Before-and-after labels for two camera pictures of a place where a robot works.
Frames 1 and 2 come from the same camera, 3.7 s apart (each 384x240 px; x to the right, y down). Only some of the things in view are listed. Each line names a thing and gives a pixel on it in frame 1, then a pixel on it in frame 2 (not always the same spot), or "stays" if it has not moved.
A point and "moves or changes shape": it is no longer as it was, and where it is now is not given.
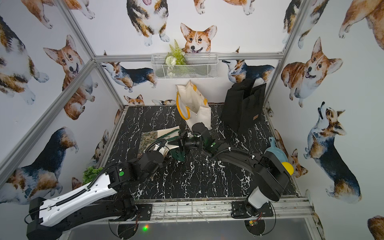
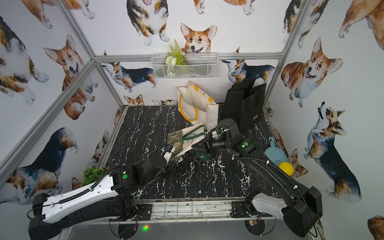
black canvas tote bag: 243,105 stays
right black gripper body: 186,143 -> 214,144
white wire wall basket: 203,65 stays
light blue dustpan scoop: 273,148 stays
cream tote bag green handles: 170,136 moves or changes shape
